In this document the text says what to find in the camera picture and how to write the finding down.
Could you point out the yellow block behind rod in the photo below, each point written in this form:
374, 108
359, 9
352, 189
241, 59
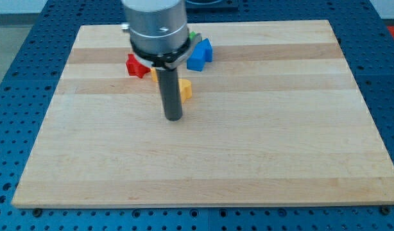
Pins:
154, 76

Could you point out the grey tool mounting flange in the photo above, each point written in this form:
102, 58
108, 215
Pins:
168, 61

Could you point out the yellow heart block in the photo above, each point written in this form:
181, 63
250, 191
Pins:
186, 91

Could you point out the blue block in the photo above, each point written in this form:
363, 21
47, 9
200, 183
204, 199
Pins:
203, 52

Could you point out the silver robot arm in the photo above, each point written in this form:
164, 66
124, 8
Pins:
160, 38

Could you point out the green block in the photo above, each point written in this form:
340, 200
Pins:
192, 35

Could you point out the red star block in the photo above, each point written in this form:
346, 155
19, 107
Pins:
135, 68

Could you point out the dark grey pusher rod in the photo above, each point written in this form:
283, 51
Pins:
170, 94

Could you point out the wooden board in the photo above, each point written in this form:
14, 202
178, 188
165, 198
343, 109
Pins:
276, 119

